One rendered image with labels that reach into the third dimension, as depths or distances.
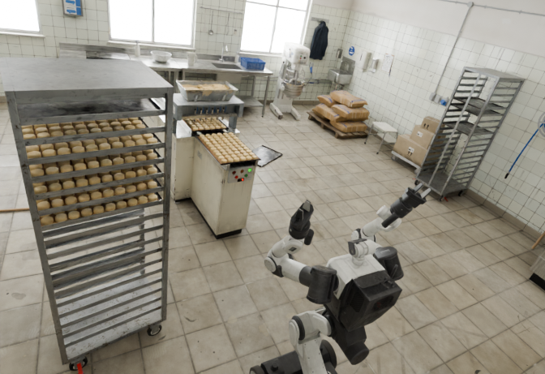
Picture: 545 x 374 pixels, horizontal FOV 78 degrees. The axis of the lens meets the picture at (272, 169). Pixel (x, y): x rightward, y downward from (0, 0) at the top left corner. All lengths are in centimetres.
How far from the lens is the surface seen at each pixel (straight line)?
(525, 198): 569
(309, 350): 233
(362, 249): 166
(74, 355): 265
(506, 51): 582
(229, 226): 344
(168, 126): 178
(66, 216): 201
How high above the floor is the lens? 232
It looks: 28 degrees down
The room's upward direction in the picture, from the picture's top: 11 degrees clockwise
